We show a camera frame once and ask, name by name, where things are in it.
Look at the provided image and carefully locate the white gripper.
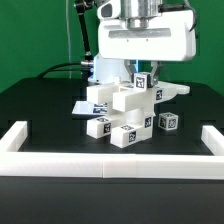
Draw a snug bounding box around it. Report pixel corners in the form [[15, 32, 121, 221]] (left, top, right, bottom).
[[98, 10, 196, 87]]

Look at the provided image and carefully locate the white tagged cube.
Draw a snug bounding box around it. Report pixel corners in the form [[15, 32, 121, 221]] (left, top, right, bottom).
[[134, 72, 153, 91], [158, 112, 178, 131]]

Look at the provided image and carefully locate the white chair back frame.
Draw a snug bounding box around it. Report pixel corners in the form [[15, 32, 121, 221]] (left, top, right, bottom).
[[87, 81, 190, 115]]

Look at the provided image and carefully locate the white chair seat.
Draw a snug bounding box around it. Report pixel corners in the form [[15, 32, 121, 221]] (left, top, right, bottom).
[[111, 108, 155, 139]]

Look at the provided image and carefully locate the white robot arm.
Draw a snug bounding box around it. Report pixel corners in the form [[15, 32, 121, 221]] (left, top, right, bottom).
[[74, 0, 197, 86]]

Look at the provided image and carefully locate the white U-shaped obstacle fence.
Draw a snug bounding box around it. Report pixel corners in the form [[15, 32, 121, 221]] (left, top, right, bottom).
[[0, 121, 224, 180]]

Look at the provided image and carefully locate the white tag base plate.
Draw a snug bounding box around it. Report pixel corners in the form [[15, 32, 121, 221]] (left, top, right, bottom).
[[72, 101, 108, 115]]

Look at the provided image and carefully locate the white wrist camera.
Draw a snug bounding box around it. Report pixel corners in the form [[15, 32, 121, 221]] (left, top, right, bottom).
[[97, 0, 121, 19]]

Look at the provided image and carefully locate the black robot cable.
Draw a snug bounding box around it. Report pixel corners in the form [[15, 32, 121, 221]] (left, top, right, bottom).
[[36, 61, 88, 80]]

